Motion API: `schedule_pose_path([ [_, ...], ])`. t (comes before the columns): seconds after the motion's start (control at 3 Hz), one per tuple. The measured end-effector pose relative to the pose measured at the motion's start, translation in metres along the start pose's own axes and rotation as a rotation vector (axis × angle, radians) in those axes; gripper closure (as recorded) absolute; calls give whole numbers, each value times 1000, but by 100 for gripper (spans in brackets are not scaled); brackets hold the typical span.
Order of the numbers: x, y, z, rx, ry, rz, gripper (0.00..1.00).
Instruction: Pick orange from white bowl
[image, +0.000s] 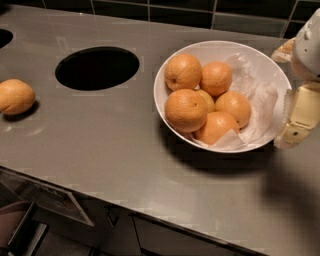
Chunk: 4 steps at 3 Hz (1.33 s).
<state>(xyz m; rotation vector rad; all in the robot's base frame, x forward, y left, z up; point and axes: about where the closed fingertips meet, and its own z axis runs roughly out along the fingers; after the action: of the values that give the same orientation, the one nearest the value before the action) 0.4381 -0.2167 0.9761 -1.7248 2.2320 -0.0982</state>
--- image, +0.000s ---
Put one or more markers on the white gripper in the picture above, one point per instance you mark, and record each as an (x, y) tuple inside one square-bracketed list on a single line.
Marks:
[(307, 50)]

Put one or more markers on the white paper napkin in bowl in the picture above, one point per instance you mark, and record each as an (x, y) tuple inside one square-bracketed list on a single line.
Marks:
[(262, 96)]

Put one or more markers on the white ceramic bowl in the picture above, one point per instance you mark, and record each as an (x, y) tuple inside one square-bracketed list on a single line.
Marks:
[(209, 51)]

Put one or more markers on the orange bottom in bowl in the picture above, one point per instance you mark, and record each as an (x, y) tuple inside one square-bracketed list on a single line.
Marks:
[(216, 126)]

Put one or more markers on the small orange centre of bowl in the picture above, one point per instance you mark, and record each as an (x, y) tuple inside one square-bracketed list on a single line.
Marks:
[(208, 99)]

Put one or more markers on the dark cabinet drawer front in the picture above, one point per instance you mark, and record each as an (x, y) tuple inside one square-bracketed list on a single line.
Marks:
[(158, 238)]

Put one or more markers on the framed sign under counter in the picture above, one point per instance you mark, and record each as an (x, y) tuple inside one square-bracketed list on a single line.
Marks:
[(46, 196)]

